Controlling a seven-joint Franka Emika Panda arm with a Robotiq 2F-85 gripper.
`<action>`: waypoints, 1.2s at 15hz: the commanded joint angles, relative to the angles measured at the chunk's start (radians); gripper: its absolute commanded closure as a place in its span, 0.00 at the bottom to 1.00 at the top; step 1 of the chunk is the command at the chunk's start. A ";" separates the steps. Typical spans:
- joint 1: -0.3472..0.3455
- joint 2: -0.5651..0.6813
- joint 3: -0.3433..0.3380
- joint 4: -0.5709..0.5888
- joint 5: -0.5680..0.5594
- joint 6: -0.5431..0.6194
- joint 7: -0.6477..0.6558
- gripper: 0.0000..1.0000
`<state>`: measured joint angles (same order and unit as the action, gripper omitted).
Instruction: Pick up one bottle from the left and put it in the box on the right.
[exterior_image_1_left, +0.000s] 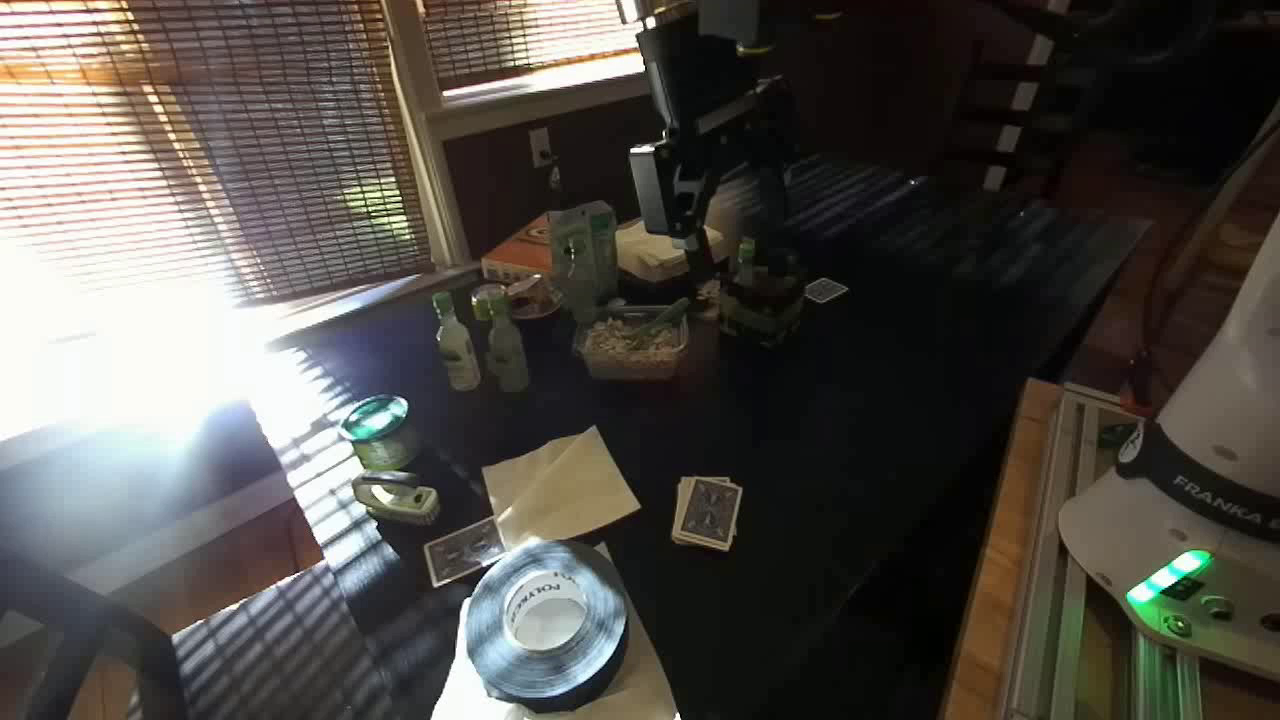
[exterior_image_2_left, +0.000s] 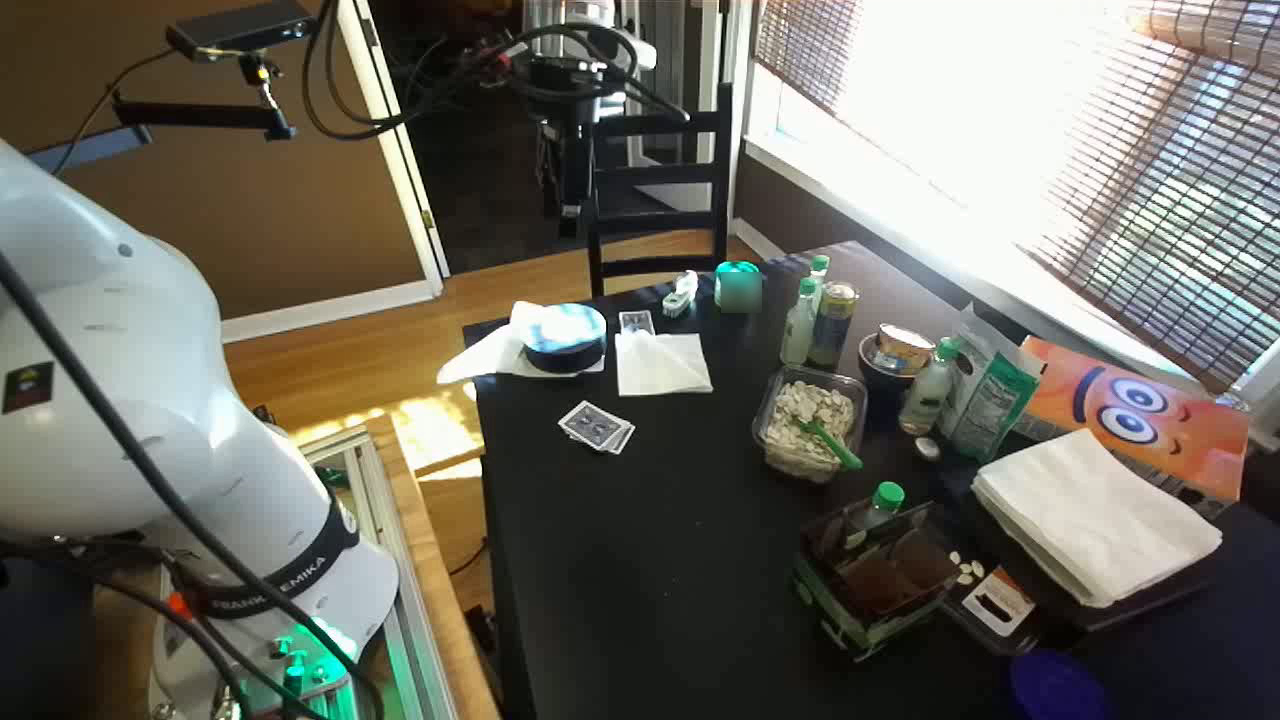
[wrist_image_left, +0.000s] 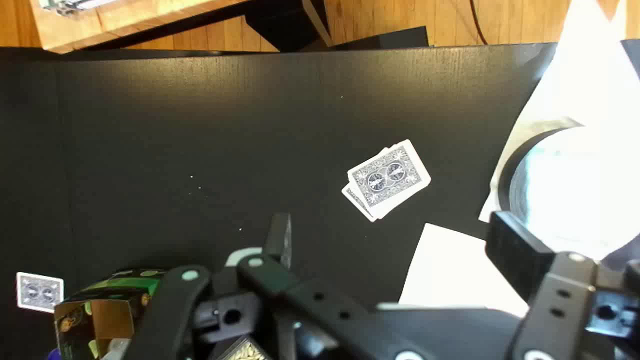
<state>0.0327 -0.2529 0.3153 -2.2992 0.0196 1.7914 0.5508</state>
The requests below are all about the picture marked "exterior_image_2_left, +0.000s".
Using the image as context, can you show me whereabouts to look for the cardboard box with dividers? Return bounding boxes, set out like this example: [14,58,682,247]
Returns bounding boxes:
[792,498,967,663]

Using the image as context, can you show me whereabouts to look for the orange box with cartoon eyes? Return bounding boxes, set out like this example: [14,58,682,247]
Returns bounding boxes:
[1013,335,1252,503]

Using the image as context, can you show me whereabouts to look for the black wooden chair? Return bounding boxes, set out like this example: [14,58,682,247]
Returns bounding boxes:
[584,84,737,298]

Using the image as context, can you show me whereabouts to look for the white door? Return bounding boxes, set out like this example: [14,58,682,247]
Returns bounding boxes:
[335,0,452,297]

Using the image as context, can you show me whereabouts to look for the small white plastic dispenser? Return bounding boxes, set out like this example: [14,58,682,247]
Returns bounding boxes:
[661,270,700,320]

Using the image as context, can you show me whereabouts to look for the blue and white round container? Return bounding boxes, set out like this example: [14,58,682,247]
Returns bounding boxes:
[522,303,609,375]

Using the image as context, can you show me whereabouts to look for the green translucent cup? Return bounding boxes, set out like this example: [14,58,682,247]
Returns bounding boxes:
[713,260,764,315]

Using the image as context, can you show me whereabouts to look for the white paper napkin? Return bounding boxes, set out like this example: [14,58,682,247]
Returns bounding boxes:
[614,331,715,398]
[437,300,607,386]

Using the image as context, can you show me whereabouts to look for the deck of playing cards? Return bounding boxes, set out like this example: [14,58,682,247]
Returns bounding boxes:
[557,400,637,456]

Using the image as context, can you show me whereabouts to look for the metal drink can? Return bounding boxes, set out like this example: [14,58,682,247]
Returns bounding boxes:
[808,282,860,370]

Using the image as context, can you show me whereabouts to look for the clear container of seeds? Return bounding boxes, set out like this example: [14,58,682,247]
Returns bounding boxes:
[751,365,870,485]

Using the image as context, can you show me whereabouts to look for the short tin can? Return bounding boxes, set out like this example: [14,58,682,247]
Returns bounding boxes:
[872,323,937,378]

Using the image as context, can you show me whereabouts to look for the dark bowl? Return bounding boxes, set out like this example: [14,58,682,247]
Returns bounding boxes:
[857,333,935,423]

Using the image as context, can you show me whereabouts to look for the green plastic spoon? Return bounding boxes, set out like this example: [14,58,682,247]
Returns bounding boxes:
[797,418,864,472]

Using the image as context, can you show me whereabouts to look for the white and green snack bag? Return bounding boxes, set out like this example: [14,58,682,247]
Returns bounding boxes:
[938,304,1047,464]

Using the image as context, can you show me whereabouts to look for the bamboo window blind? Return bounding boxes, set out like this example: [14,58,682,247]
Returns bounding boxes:
[754,0,1280,393]

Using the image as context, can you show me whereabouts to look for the white and brown card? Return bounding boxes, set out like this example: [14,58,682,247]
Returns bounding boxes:
[961,566,1038,638]

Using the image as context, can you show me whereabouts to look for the stack of white napkins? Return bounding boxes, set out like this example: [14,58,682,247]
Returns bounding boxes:
[971,428,1224,610]

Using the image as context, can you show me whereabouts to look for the black tray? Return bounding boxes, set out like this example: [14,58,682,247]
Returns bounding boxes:
[958,478,1233,633]

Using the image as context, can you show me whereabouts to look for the blue round lid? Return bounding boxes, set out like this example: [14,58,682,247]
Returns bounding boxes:
[1008,648,1113,720]

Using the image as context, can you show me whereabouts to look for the camera on mount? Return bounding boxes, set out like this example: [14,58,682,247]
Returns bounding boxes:
[110,0,321,142]

